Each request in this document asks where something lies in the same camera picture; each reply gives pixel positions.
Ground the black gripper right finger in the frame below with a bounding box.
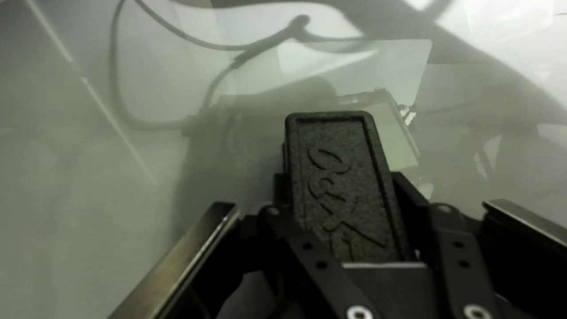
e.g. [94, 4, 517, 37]
[391, 174, 567, 319]

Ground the black whiteboard duster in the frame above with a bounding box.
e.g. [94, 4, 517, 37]
[282, 110, 416, 266]

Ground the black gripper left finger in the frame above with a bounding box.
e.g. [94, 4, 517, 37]
[108, 172, 386, 319]

